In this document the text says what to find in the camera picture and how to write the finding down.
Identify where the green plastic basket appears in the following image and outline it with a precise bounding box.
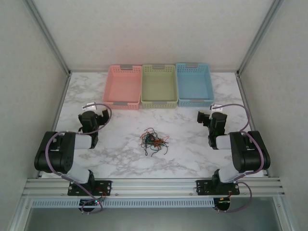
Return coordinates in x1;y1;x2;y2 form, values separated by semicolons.
140;63;179;109

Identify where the thin black wire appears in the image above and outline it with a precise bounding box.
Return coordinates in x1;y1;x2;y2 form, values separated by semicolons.
144;128;159;150

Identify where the orange wire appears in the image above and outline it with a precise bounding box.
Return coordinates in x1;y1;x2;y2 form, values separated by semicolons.
141;128;155;141
153;136;170;148

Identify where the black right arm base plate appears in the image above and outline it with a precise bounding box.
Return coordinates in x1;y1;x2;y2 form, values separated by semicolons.
196;179;241;196

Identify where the wide aluminium extrusion rail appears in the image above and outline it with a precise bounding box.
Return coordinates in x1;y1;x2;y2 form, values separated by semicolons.
23;177;286;196

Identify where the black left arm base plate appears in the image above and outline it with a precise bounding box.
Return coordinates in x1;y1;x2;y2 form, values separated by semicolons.
67;180;113;197

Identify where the white slotted cable duct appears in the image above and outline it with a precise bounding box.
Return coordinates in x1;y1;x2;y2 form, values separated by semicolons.
31;197;216;208

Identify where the aluminium frame post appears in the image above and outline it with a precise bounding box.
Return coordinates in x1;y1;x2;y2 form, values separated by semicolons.
236;0;284;77
25;0;72;77

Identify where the thin aluminium table edge rail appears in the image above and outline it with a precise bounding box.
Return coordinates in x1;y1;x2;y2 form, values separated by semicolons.
235;73;269;178
36;72;72;179

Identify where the pink plastic basket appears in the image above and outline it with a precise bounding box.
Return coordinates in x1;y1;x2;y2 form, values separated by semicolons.
102;64;142;111

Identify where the blue plastic basket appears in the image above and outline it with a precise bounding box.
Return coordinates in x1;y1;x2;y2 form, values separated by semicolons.
175;62;215;108

